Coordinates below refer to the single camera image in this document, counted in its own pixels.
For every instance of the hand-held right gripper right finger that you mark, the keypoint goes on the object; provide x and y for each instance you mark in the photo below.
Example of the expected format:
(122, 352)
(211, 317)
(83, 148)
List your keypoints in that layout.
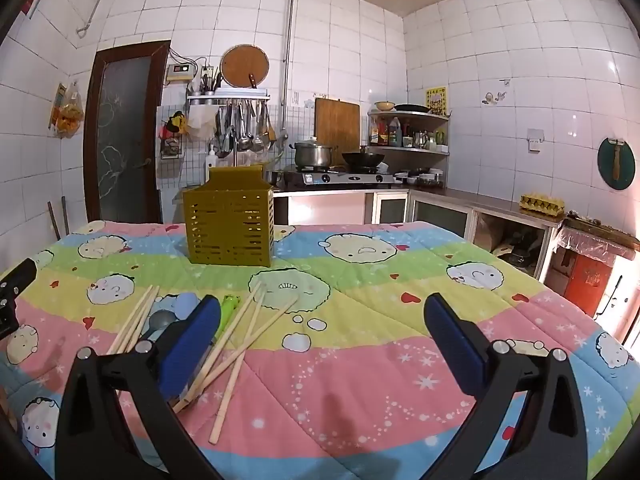
(455, 347)

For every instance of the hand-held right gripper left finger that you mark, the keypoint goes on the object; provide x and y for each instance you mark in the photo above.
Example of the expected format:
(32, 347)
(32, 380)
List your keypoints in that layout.
(192, 342)

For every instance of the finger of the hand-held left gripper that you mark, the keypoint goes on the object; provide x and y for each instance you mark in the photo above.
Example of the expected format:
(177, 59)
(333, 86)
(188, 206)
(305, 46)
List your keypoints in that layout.
(22, 275)

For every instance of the wooden chopstick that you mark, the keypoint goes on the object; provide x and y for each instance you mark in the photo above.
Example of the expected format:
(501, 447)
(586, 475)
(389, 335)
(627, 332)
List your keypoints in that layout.
(134, 321)
(259, 335)
(142, 321)
(223, 410)
(235, 320)
(125, 322)

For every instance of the yellow slotted utensil holder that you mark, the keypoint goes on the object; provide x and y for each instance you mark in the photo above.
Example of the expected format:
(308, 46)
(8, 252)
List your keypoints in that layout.
(230, 225)

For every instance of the grey spoon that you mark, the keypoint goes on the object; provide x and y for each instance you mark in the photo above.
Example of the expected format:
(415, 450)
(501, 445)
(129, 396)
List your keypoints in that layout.
(161, 321)

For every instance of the light blue spoon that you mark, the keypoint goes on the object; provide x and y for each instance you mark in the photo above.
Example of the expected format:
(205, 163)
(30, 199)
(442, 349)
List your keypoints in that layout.
(186, 304)

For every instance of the leaning wooden stick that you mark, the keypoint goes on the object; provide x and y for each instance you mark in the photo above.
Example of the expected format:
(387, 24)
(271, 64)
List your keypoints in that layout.
(54, 222)
(65, 215)

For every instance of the colourful cartoon printed blanket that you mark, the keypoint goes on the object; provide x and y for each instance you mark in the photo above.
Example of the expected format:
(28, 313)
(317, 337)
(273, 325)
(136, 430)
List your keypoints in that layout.
(350, 350)

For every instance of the red box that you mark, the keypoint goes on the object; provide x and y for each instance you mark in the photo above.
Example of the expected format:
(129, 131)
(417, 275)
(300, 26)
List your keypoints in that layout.
(587, 280)

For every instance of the yellow egg carton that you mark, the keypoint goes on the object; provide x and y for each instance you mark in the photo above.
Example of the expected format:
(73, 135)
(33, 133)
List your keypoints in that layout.
(541, 204)

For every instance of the hanging orange snack bag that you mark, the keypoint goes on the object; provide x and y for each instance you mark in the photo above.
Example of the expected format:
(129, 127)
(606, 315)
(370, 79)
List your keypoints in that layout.
(67, 112)

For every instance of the brown frosted glass door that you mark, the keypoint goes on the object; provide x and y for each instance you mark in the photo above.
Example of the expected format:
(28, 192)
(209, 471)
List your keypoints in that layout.
(122, 135)

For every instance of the stack of dishes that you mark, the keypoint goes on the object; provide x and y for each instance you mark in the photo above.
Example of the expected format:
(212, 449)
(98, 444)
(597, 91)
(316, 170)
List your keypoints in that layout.
(420, 177)

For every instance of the white soap dispenser bottle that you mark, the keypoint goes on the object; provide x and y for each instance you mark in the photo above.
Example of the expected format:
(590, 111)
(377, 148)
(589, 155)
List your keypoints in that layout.
(212, 162)

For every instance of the plastic covered wooden board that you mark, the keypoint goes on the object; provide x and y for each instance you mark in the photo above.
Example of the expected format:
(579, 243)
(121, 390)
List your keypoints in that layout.
(600, 232)

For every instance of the metal corner shelf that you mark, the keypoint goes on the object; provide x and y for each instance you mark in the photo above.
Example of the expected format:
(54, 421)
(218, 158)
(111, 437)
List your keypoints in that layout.
(410, 149)

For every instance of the gas stove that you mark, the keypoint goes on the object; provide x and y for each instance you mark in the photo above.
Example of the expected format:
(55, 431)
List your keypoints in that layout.
(340, 179)

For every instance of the black wok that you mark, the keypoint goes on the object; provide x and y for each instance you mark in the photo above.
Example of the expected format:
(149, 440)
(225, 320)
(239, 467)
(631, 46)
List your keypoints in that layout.
(363, 158)

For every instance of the yellow black plush toy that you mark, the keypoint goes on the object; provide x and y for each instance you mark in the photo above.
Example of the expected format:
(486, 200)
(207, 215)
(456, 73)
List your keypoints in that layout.
(176, 122)

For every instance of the row of hanging ladles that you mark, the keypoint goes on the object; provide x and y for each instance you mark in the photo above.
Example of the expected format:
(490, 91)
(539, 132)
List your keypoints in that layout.
(245, 127)

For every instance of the white hanging cloth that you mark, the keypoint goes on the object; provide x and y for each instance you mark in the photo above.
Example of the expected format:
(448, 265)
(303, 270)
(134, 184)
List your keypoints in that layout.
(200, 121)

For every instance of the large green bottle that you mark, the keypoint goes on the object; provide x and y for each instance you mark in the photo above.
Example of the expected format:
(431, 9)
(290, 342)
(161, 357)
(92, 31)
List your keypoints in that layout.
(395, 134)

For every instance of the steel pot with lid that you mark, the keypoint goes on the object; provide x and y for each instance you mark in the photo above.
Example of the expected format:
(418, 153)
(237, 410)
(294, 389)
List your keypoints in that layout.
(312, 155)

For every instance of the red label sauce bottle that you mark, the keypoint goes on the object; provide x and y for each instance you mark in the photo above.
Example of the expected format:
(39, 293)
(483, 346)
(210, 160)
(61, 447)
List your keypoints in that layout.
(383, 135)

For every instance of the dark sauce bottle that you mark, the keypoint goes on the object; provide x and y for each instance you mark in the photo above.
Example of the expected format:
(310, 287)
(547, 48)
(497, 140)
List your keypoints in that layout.
(374, 134)

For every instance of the black pan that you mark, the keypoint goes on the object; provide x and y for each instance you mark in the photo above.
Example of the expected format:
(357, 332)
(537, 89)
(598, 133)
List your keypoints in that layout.
(412, 108)

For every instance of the green round board with peeler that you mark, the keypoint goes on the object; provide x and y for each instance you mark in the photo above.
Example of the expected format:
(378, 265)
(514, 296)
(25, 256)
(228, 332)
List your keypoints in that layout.
(616, 162)

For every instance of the bowl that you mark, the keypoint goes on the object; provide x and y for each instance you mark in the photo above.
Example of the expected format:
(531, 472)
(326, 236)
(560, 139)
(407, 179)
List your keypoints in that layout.
(384, 106)

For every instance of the rectangular wooden cutting board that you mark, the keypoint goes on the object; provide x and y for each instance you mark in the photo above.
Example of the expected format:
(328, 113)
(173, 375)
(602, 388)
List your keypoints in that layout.
(337, 122)

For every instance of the utensil cup with cutlery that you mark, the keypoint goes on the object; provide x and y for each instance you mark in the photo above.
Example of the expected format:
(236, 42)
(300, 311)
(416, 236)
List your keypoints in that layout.
(210, 84)

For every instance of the round wooden cutting board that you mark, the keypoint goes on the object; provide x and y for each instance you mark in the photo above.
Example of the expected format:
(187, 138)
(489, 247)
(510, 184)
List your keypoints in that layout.
(245, 66)

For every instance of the white wall socket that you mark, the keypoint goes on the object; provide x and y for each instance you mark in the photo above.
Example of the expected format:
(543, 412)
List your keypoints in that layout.
(534, 140)

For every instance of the yellow wall picture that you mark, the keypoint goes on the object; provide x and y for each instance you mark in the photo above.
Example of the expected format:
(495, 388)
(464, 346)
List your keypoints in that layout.
(435, 101)

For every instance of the metal wall rack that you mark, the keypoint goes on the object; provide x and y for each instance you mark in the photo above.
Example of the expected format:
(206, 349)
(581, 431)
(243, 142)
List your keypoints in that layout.
(227, 96)

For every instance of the wall hooks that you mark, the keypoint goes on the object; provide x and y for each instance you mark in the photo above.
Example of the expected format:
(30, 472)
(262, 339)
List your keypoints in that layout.
(494, 97)

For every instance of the wall controller box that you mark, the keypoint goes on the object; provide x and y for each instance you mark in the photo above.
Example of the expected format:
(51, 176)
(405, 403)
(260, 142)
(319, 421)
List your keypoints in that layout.
(180, 72)

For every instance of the wall pipe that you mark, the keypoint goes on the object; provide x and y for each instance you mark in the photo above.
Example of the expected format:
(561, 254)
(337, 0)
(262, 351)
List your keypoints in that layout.
(287, 50)

